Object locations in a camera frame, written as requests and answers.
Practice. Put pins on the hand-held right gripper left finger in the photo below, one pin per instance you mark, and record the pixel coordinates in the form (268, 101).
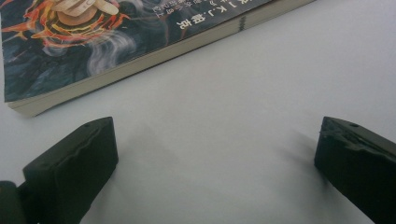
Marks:
(68, 168)

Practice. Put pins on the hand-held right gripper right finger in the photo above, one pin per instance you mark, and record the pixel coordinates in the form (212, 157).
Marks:
(358, 168)

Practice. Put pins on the dark illustrated paperback book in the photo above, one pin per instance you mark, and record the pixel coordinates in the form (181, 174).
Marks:
(93, 40)

